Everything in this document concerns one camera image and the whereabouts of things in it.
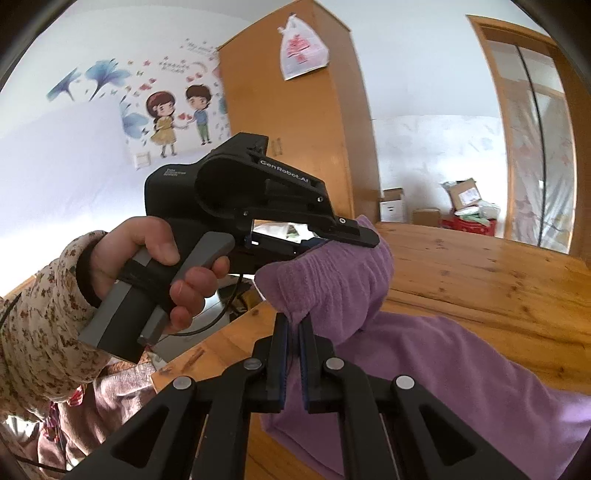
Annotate open labelled cardboard box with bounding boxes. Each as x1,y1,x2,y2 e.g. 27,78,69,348
442,177,484,212

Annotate clear plastic door curtain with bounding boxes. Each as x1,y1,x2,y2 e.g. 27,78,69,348
484,39,579,253

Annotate cartoon wall sticker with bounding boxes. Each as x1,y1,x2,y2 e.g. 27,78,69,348
46,36,232,172

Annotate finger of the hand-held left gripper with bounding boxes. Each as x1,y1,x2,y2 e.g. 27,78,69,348
247,233,324,261
307,216,380,248

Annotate person's left hand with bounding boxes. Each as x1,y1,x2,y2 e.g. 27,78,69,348
90,216,230,334

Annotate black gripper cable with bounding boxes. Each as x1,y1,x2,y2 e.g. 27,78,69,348
161,274,244,336

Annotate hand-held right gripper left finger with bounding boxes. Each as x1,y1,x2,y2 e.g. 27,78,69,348
65,315,289,480

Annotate red basket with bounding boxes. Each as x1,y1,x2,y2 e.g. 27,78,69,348
440,205,502,238

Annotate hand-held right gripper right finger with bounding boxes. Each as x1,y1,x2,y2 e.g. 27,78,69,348
299,318,527,480

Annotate white cardboard box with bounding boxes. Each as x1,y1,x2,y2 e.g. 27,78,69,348
379,186,406,223

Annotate person's pink clothing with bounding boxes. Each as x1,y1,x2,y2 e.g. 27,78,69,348
36,354,163,480

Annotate wooden wardrobe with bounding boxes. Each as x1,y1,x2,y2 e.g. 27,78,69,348
216,0,382,223

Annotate red printed plastic bag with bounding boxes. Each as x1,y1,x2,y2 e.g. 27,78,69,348
276,12,331,82

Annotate person's left forearm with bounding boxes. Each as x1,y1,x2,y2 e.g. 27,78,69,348
0,230,112,422

